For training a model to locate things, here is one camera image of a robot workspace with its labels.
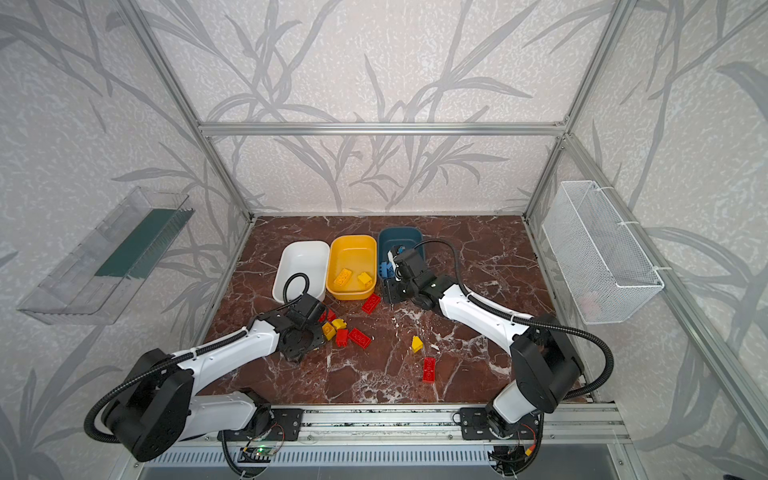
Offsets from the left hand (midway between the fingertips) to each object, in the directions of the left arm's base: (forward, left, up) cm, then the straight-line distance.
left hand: (323, 332), depth 88 cm
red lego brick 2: (-2, -5, +16) cm, 17 cm away
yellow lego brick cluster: (+3, -4, -1) cm, 5 cm away
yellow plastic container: (+23, -6, 0) cm, 24 cm away
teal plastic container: (+35, -26, +2) cm, 44 cm away
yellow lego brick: (+18, -11, +1) cm, 21 cm away
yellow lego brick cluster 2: (0, -2, +2) cm, 3 cm away
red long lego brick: (-2, -11, -1) cm, 11 cm away
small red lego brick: (-2, -6, 0) cm, 6 cm away
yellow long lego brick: (+19, -3, 0) cm, 19 cm away
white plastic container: (+29, +10, -3) cm, 30 cm away
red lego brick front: (-10, -31, -1) cm, 33 cm away
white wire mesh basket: (0, -66, +35) cm, 74 cm away
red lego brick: (+10, -14, 0) cm, 17 cm away
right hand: (+12, -20, +12) cm, 26 cm away
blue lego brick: (+21, -18, +2) cm, 28 cm away
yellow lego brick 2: (-4, -28, +1) cm, 28 cm away
